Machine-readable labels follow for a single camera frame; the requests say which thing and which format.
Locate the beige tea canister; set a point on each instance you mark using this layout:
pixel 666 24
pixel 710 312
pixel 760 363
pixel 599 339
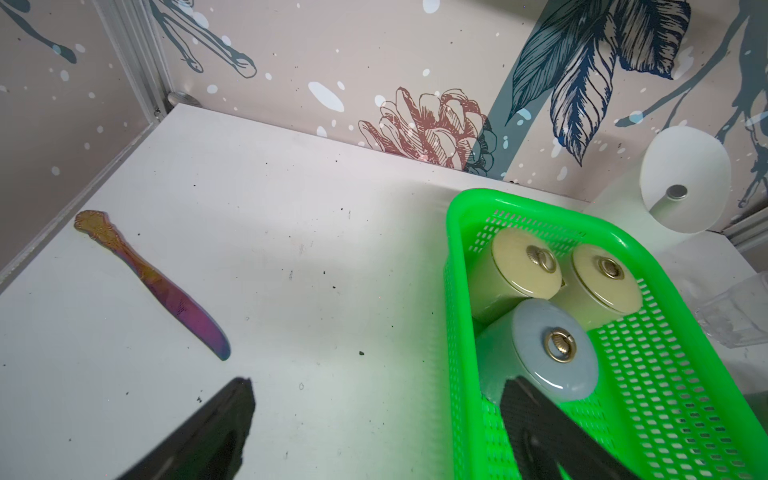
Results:
pixel 514 266
pixel 597 288

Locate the iridescent butter knife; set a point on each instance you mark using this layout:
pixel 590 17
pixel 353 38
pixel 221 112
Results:
pixel 97 225

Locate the beige tea canister back left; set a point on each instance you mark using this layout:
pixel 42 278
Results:
pixel 514 266

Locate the beige tea canister back right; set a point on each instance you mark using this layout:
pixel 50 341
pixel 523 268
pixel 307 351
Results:
pixel 597 288

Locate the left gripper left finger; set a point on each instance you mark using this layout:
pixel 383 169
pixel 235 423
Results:
pixel 209 444

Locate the blue-grey tea canister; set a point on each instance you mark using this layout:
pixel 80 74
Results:
pixel 541 343

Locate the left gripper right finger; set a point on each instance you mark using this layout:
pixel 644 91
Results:
pixel 547 444

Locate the green plastic mesh basket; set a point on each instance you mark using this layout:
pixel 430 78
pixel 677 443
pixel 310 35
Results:
pixel 664 405

